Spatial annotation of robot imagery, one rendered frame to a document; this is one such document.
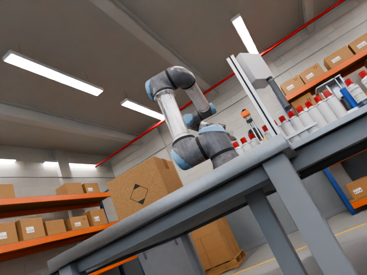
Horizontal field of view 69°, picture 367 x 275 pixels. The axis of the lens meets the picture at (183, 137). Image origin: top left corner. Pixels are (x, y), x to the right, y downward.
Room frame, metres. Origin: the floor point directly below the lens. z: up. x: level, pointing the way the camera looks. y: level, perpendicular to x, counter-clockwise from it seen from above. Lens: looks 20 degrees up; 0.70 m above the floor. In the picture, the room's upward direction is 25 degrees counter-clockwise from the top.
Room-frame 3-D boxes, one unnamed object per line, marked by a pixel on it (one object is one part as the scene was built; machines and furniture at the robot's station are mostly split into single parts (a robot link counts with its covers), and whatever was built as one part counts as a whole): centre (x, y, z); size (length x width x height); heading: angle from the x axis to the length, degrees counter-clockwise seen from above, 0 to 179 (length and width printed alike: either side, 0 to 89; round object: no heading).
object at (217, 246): (5.36, 0.55, 0.70); 1.20 x 0.83 x 1.39; 75
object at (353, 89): (1.35, -0.91, 0.98); 0.05 x 0.05 x 0.20
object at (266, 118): (1.35, -0.44, 1.16); 0.04 x 0.04 x 0.67; 72
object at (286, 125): (1.47, -0.55, 0.98); 0.05 x 0.05 x 0.20
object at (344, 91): (1.41, -0.89, 0.98); 0.03 x 0.03 x 0.17
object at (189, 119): (1.60, -0.10, 1.35); 0.11 x 0.11 x 0.08; 79
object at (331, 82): (1.47, -0.88, 1.14); 0.14 x 0.11 x 0.01; 72
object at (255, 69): (1.39, -0.52, 1.38); 0.17 x 0.10 x 0.19; 127
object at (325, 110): (1.40, -0.75, 0.98); 0.05 x 0.05 x 0.20
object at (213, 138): (1.16, -0.12, 1.03); 0.13 x 0.12 x 0.14; 79
